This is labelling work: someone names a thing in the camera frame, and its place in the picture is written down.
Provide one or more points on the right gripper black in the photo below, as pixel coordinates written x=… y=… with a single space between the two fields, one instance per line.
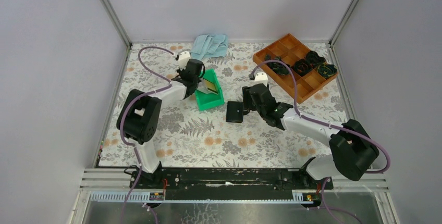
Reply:
x=247 y=98

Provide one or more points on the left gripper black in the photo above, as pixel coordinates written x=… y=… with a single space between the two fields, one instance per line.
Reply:
x=179 y=72

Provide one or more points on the black card holder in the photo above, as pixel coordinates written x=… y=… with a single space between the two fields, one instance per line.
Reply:
x=235 y=111

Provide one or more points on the green plastic bin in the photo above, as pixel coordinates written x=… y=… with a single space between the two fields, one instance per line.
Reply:
x=209 y=101

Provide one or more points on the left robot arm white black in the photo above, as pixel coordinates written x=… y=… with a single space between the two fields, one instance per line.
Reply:
x=139 y=117

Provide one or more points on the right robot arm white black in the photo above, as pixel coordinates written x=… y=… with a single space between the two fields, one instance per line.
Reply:
x=351 y=152

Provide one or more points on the stack of cards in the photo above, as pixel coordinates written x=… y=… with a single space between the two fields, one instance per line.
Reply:
x=208 y=87

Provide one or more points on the light blue cloth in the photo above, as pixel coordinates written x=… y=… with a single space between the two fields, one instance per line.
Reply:
x=209 y=46

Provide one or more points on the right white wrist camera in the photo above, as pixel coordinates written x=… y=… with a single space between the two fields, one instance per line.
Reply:
x=259 y=78

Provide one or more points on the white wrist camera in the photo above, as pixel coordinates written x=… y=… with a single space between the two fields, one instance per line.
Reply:
x=182 y=59
x=259 y=78

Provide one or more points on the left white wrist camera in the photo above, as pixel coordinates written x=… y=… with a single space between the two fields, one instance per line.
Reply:
x=182 y=59

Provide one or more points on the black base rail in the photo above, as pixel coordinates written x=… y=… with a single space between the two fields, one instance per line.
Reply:
x=230 y=184

